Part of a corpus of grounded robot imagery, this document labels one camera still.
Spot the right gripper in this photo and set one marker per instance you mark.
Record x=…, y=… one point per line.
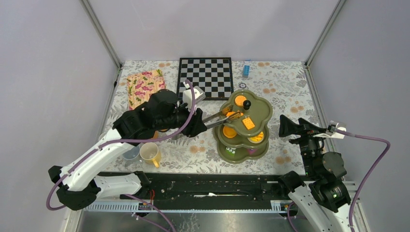
x=286, y=127

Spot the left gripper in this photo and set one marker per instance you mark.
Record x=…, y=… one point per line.
x=195, y=125

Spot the yellow fruit tart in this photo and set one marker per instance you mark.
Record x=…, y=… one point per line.
x=257, y=139

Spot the square orange cracker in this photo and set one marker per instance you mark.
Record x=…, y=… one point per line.
x=248, y=123

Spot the green three-tier serving stand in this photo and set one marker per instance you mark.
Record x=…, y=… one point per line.
x=243, y=133

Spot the metal serving tongs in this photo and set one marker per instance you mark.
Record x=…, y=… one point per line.
x=221, y=116

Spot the round waffle biscuit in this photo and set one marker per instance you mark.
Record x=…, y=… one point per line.
x=239, y=100

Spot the orange fish pastry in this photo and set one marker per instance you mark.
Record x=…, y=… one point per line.
x=233, y=115

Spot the orange round bun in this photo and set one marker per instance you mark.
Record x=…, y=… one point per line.
x=229, y=132

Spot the green kiwi cake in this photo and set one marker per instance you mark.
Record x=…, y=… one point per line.
x=230, y=151

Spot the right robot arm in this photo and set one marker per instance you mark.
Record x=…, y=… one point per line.
x=325, y=201

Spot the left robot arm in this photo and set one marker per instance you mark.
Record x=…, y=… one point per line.
x=80, y=183

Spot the floral pastry tray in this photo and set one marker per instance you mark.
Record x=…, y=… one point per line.
x=142, y=85

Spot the grey blue cup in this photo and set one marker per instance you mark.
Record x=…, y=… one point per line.
x=132, y=154

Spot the black white chessboard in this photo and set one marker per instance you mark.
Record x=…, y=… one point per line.
x=213, y=76

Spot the blue rectangular block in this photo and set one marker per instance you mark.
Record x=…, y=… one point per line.
x=245, y=72

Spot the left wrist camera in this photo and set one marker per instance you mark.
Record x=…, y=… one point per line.
x=192, y=99

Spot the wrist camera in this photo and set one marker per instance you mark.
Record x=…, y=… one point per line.
x=192, y=99
x=331, y=131

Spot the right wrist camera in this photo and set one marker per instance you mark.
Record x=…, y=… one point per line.
x=331, y=131

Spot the yellow handled mug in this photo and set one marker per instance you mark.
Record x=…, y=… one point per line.
x=151, y=154

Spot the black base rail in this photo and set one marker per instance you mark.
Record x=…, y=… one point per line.
x=171, y=191

